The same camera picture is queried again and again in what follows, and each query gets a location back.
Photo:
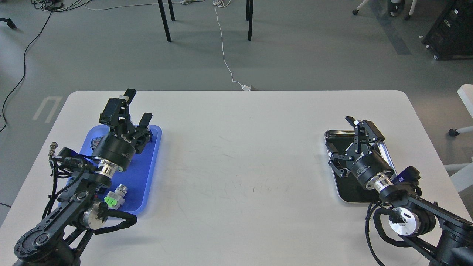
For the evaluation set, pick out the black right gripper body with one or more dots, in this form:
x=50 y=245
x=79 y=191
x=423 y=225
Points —
x=366 y=165

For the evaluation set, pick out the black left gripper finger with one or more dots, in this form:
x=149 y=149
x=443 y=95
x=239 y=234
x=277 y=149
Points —
x=116 y=110
x=145 y=120

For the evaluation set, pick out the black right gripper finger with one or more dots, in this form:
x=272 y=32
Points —
x=332 y=150
x=365 y=131

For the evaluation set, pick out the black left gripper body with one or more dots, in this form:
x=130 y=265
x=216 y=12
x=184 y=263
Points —
x=120 y=149

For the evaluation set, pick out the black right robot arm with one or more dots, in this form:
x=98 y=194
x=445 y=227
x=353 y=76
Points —
x=401 y=216

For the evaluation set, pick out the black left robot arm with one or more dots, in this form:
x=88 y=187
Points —
x=74 y=212

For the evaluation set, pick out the silver metal tray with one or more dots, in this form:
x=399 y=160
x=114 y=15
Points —
x=348 y=188

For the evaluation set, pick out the blue plastic tray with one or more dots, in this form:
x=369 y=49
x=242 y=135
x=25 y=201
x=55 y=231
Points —
x=138 y=176

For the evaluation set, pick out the black equipment cart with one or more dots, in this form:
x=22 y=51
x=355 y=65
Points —
x=451 y=36

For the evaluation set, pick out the white office chair base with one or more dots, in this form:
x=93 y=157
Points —
x=394 y=8

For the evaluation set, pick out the green white push button switch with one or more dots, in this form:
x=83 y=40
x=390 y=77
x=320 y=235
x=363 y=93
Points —
x=116 y=199

